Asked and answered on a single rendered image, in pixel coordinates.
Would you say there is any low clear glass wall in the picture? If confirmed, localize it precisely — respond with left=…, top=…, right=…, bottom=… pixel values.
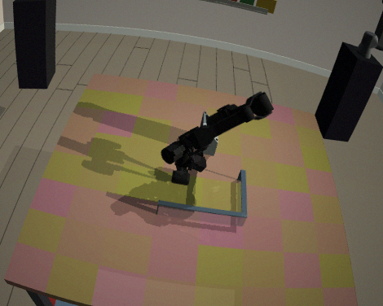
left=157, top=172, right=247, bottom=226

